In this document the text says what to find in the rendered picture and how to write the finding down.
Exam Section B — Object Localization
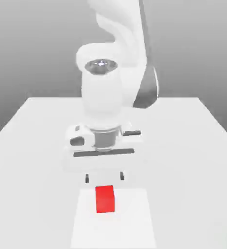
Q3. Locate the small red cube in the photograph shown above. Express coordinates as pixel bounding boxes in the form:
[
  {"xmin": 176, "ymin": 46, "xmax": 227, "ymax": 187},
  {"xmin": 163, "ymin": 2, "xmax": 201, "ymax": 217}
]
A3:
[{"xmin": 95, "ymin": 185, "xmax": 116, "ymax": 214}]

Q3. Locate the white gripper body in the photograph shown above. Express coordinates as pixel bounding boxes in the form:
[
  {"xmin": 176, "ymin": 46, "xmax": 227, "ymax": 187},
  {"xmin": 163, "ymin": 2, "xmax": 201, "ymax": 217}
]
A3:
[{"xmin": 62, "ymin": 144, "xmax": 145, "ymax": 173}]

